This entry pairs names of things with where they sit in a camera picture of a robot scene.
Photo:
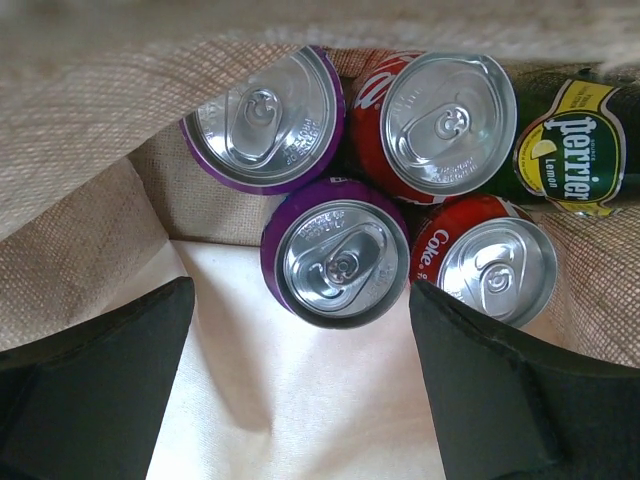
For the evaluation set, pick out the purple soda can rear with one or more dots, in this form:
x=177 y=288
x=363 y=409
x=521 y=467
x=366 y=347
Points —
x=275 y=131

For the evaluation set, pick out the red coke can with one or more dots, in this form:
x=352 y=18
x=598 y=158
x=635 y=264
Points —
x=489 y=254

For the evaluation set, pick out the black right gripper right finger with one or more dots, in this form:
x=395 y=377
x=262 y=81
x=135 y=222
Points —
x=507 y=405

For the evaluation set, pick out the purple fanta can front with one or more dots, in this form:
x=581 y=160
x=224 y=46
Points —
x=334 y=252

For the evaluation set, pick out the red soda can rear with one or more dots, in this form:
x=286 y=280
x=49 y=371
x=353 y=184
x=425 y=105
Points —
x=429 y=126

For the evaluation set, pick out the pink patterned canvas bag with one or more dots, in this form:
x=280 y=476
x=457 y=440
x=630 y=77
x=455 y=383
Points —
x=258 y=394

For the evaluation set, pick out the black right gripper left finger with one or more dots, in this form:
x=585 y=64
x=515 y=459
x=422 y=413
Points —
x=88 y=402

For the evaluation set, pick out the dark glass bottle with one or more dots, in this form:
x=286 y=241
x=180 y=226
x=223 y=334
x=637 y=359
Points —
x=577 y=141

